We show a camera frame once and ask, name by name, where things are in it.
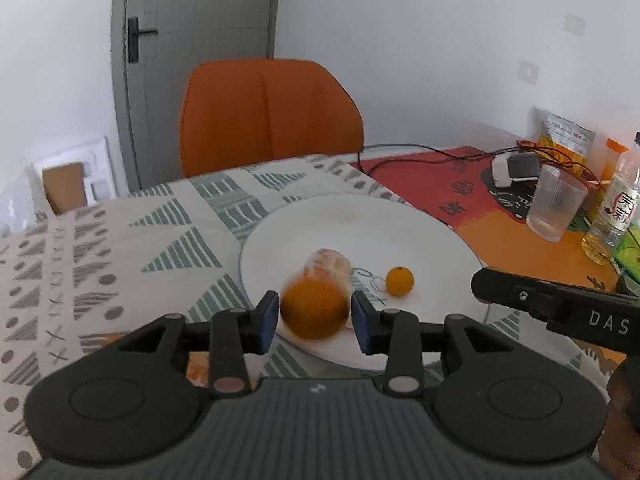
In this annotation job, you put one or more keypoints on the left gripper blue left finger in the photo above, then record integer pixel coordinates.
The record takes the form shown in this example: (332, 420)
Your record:
(235, 333)

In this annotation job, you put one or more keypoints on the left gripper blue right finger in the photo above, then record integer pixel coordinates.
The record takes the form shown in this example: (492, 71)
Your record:
(395, 334)

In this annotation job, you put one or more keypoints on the small orange kumquat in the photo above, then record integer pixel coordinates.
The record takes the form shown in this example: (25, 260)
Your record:
(399, 281)

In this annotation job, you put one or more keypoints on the peeled mandarin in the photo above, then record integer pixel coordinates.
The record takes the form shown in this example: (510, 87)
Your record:
(329, 265)

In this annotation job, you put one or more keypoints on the large orange mandarin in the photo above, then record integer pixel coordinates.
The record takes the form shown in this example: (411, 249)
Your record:
(198, 368)

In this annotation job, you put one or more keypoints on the person's right hand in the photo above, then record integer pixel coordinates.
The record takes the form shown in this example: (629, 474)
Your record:
(619, 444)

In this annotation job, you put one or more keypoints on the clear plastic bottle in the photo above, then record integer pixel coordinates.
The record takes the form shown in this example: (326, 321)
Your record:
(617, 209)

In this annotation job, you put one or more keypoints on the white ceramic bowl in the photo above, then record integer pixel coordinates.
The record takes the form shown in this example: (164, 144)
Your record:
(375, 235)

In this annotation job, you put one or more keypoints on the clear ribbed glass cup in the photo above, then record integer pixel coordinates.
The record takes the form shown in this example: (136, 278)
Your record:
(557, 198)

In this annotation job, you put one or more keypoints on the orange red cartoon table mat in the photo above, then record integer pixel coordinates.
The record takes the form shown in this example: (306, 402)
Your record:
(455, 187)

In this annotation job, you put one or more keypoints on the orange lidded container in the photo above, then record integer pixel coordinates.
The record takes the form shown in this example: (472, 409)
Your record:
(613, 150)

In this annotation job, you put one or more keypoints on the patterned white tablecloth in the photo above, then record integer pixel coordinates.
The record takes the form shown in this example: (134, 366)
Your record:
(75, 283)

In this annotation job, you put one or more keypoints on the yellow snack bag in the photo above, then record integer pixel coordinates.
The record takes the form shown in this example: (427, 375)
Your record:
(563, 141)

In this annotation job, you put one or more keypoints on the white power adapter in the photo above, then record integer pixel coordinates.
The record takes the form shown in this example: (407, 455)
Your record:
(510, 168)

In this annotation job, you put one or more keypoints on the white foam packaging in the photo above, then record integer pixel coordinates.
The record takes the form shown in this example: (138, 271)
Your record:
(98, 175)

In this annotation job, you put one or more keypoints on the orange chair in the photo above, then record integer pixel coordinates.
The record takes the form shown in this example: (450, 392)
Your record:
(239, 113)

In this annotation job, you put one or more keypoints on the brown cardboard piece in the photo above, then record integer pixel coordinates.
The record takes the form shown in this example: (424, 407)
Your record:
(64, 187)

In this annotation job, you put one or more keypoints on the grey door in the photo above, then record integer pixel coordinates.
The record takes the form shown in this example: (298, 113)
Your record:
(148, 94)

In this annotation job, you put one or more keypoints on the white wall socket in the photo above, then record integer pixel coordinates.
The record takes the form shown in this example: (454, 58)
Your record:
(528, 72)

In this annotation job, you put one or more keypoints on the black door handle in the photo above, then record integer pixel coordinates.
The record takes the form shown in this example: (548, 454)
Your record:
(134, 33)

